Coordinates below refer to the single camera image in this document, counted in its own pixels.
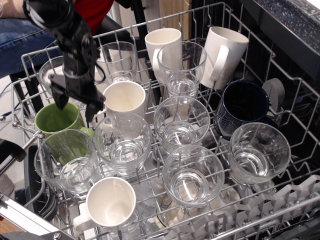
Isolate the dark blue mug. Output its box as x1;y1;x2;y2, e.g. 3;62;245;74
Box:
213;80;279;140

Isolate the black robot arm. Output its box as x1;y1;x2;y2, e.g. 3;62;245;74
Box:
23;0;105;122

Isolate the grey wire dishwasher rack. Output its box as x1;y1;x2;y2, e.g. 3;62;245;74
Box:
10;1;320;240

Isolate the clear glass front left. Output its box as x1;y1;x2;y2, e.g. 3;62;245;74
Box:
34;127;101;199

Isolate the clear glass back left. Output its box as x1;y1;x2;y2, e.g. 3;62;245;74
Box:
38;55;87;107

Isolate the white mug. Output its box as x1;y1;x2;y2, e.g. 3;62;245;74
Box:
73;177;137;232
144;28;182;84
200;26;250;90
91;81;147;128

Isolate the clear glass front centre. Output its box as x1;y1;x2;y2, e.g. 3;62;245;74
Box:
162;145;225;209

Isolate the clear glass back middle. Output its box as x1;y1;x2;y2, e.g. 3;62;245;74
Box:
95;41;138;85

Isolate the white mug back right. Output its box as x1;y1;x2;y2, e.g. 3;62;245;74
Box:
200;26;250;90

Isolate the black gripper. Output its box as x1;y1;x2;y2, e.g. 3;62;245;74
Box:
49;67;106;123

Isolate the clear glass centre left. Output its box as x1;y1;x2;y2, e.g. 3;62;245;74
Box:
93;112;153;177

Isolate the dark speckled countertop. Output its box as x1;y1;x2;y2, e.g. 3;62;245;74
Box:
241;0;320;81

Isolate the black chair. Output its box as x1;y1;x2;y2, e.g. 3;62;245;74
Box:
9;16;130;117

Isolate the white mug front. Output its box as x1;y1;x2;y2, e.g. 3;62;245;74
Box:
73;177;137;232

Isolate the green ceramic mug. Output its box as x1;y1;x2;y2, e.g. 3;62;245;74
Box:
35;102;99;166

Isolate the grey plastic rack roller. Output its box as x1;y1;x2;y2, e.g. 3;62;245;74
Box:
262;78;285;112

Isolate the black clamp with metal screw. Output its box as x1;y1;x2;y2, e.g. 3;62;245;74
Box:
0;133;46;176

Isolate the white mug back centre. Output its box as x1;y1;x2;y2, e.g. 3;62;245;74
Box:
144;28;182;84

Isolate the clear glass back right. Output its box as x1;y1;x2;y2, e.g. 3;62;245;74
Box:
157;41;207;98

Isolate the clear glass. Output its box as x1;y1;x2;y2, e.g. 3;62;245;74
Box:
95;41;138;85
157;41;207;98
93;112;153;177
228;122;291;185
34;127;101;199
38;55;87;107
162;145;225;209
153;96;211;155

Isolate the person in red shirt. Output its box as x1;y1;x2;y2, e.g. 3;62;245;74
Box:
0;0;114;78

